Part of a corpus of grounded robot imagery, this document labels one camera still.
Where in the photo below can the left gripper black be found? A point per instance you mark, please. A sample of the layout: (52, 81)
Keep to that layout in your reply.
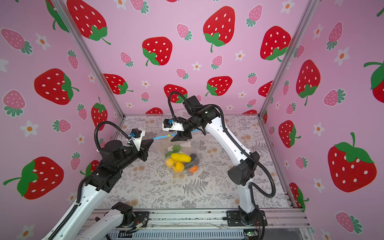
(141, 151)

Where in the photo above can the clear zip bag blue zipper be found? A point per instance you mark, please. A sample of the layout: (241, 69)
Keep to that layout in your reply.
(189, 147)

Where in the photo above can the yellow bell pepper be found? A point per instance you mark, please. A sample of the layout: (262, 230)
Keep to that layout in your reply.
(177, 157)

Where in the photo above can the dark purple eggplant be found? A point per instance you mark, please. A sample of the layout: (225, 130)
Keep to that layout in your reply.
(194, 160)

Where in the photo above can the small yellow lemon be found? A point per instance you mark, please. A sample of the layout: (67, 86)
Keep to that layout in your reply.
(170, 163)

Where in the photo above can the yellow mango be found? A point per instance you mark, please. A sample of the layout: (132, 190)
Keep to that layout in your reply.
(178, 167)

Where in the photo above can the orange mandarin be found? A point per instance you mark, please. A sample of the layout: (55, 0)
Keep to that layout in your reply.
(193, 169)

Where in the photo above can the white plastic perforated basket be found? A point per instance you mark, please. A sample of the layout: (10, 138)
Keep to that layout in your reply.
(183, 114)

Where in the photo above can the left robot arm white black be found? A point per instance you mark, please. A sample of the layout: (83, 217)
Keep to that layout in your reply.
(94, 188)

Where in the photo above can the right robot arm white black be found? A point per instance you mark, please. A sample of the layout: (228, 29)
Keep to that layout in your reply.
(245, 163)

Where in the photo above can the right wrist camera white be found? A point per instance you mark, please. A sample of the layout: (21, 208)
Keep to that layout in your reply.
(170, 125)

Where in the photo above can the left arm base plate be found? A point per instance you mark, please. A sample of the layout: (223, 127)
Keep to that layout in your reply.
(136, 218)

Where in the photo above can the left frame post aluminium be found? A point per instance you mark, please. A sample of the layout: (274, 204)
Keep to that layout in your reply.
(79, 39)

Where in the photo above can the frame post aluminium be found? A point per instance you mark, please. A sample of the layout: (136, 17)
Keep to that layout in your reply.
(300, 30)
(79, 39)

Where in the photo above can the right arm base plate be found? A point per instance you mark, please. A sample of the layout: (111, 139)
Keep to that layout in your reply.
(241, 219)

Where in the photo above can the aluminium rail base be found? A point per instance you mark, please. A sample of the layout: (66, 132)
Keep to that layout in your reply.
(216, 224)

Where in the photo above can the right frame post aluminium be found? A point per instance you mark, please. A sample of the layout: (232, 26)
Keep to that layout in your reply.
(300, 30)

